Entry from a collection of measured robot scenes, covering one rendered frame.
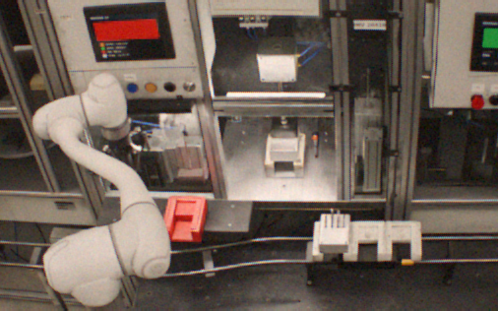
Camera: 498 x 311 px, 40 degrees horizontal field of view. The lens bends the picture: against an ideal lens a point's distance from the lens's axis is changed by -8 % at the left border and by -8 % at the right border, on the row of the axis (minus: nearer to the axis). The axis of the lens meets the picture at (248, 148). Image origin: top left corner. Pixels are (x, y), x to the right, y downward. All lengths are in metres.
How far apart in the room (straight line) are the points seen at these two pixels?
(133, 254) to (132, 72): 0.69
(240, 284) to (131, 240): 0.94
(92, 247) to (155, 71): 0.68
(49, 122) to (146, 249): 0.59
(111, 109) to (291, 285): 0.91
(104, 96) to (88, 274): 0.60
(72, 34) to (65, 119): 0.26
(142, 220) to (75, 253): 0.19
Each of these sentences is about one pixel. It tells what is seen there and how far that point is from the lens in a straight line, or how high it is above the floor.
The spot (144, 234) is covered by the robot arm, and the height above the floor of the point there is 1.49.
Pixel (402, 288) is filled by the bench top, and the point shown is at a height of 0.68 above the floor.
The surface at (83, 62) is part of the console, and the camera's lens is 2.24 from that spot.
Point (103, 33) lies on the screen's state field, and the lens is 2.12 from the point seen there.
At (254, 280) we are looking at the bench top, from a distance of 2.60.
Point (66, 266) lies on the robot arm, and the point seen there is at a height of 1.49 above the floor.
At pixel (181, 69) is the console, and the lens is 2.17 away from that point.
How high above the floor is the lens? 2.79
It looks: 44 degrees down
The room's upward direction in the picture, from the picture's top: 8 degrees counter-clockwise
